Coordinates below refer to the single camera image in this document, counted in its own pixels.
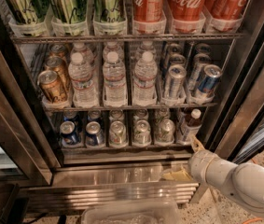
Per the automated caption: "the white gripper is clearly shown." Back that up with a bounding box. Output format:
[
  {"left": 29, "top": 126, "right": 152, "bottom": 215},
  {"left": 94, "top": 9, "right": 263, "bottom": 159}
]
[{"left": 160, "top": 135, "right": 217, "bottom": 183}]

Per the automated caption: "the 7up can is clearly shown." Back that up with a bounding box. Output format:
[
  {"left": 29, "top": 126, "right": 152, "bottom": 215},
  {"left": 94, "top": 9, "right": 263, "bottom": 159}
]
[
  {"left": 132, "top": 119, "right": 151, "bottom": 147},
  {"left": 109, "top": 121, "right": 127, "bottom": 147},
  {"left": 155, "top": 119, "right": 175, "bottom": 146}
]

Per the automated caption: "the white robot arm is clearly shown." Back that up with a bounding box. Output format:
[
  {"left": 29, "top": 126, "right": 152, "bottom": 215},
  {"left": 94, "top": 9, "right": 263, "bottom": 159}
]
[{"left": 160, "top": 135, "right": 264, "bottom": 218}]

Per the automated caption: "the open glass fridge door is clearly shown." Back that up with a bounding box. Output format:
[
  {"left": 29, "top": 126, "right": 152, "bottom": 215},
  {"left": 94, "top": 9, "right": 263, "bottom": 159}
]
[{"left": 211, "top": 42, "right": 264, "bottom": 163}]

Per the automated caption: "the front left Red Bull can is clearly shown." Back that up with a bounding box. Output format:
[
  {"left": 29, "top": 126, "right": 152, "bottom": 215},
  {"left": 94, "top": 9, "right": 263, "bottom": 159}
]
[{"left": 163, "top": 64, "right": 187, "bottom": 99}]

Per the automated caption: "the red bull can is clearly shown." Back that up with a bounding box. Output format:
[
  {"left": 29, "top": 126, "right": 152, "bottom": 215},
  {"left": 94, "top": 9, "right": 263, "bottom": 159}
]
[
  {"left": 163, "top": 64, "right": 187, "bottom": 99},
  {"left": 195, "top": 64, "right": 222, "bottom": 99}
]

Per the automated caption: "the front right Red Bull can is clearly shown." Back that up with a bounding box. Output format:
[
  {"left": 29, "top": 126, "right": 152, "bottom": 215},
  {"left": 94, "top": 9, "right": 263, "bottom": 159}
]
[{"left": 195, "top": 64, "right": 222, "bottom": 99}]

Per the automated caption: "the front right Pepsi can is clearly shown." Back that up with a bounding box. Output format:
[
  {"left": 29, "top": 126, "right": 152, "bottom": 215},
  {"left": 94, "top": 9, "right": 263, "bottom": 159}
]
[{"left": 86, "top": 121, "right": 104, "bottom": 147}]

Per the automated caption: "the pepsi can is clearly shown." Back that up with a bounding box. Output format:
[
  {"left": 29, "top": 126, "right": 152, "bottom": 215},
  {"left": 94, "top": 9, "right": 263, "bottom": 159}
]
[
  {"left": 60, "top": 121, "right": 80, "bottom": 146},
  {"left": 86, "top": 121, "right": 104, "bottom": 147}
]

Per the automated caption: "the fridge bottom vent grille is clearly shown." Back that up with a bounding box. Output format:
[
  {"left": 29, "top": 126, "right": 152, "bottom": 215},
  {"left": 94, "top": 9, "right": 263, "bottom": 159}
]
[{"left": 27, "top": 181, "right": 199, "bottom": 213}]

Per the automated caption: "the front left Pepsi can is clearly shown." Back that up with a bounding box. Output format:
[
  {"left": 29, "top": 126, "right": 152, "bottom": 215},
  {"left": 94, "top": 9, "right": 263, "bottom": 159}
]
[{"left": 60, "top": 121, "right": 80, "bottom": 146}]

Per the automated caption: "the middle Coca-Cola can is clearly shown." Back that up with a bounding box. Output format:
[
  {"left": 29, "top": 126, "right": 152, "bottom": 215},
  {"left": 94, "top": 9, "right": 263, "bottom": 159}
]
[{"left": 168, "top": 0, "right": 205, "bottom": 21}]

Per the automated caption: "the front gold soda can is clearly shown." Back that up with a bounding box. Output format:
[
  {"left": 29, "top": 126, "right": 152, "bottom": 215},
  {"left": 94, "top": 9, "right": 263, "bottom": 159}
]
[{"left": 37, "top": 70, "right": 67, "bottom": 104}]

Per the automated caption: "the gold soda can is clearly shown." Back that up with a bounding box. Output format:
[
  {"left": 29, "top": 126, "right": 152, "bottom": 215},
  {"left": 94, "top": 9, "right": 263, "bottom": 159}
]
[
  {"left": 45, "top": 56, "right": 70, "bottom": 91},
  {"left": 37, "top": 70, "right": 67, "bottom": 104}
]

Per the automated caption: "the middle gold soda can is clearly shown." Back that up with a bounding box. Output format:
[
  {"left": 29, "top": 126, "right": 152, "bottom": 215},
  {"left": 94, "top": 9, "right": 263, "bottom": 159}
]
[{"left": 45, "top": 56, "right": 70, "bottom": 91}]

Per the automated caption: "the left Coca-Cola can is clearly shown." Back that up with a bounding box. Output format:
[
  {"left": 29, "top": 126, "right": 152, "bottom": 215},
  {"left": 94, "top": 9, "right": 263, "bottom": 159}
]
[{"left": 132, "top": 0, "right": 163, "bottom": 22}]

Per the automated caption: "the right green LaCroix can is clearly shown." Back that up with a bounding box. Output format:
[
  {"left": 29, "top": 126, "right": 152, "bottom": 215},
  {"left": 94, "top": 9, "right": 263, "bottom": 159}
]
[{"left": 94, "top": 0, "right": 125, "bottom": 23}]

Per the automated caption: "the green lacroix can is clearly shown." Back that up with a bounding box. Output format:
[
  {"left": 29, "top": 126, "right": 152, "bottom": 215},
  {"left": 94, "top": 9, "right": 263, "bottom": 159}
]
[
  {"left": 6, "top": 0, "right": 48, "bottom": 25},
  {"left": 49, "top": 0, "right": 88, "bottom": 24},
  {"left": 94, "top": 0, "right": 125, "bottom": 23}
]

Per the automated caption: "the middle green LaCroix can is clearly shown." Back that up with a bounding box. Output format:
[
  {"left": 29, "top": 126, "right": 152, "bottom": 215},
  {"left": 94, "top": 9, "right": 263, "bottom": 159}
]
[{"left": 49, "top": 0, "right": 88, "bottom": 24}]

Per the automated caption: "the left green LaCroix can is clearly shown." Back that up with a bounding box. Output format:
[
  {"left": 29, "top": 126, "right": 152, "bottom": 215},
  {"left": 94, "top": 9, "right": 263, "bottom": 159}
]
[{"left": 6, "top": 0, "right": 48, "bottom": 25}]

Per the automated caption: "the brown iced tea bottle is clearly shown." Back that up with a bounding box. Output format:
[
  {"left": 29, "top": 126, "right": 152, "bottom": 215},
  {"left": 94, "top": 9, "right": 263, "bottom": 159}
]
[{"left": 180, "top": 108, "right": 201, "bottom": 145}]

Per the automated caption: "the clear plastic bin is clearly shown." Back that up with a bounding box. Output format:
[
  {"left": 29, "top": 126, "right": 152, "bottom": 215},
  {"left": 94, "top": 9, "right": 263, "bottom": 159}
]
[{"left": 81, "top": 198, "right": 181, "bottom": 224}]

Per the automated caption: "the front right water bottle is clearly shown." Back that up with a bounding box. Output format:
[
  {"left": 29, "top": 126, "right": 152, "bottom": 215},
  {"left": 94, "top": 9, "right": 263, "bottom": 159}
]
[{"left": 132, "top": 51, "right": 158, "bottom": 106}]

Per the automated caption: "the water bottle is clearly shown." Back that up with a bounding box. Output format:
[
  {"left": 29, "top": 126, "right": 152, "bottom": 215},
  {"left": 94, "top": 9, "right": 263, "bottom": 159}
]
[
  {"left": 103, "top": 51, "right": 127, "bottom": 106},
  {"left": 68, "top": 52, "right": 98, "bottom": 108},
  {"left": 132, "top": 51, "right": 158, "bottom": 106}
]

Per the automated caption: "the front middle water bottle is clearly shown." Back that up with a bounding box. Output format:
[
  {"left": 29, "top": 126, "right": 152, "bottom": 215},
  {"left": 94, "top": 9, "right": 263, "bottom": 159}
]
[{"left": 103, "top": 51, "right": 127, "bottom": 106}]

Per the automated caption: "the front left water bottle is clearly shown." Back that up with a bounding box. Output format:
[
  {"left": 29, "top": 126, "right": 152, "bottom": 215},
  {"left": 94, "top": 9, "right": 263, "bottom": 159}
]
[{"left": 68, "top": 52, "right": 98, "bottom": 108}]

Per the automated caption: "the middle wire shelf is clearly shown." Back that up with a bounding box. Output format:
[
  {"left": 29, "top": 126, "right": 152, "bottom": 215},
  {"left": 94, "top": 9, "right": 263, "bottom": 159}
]
[{"left": 44, "top": 103, "right": 218, "bottom": 112}]

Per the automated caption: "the wire shelf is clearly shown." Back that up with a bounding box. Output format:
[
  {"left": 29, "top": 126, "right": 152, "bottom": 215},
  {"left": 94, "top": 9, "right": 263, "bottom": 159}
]
[
  {"left": 44, "top": 103, "right": 218, "bottom": 112},
  {"left": 11, "top": 33, "right": 247, "bottom": 44}
]

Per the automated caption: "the orange power cable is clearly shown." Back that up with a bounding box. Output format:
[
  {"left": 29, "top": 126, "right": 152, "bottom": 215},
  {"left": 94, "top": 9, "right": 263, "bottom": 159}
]
[{"left": 242, "top": 217, "right": 263, "bottom": 224}]

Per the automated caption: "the upper wire shelf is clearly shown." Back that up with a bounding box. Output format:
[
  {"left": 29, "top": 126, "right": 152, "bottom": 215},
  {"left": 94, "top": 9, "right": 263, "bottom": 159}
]
[{"left": 11, "top": 33, "right": 247, "bottom": 44}]

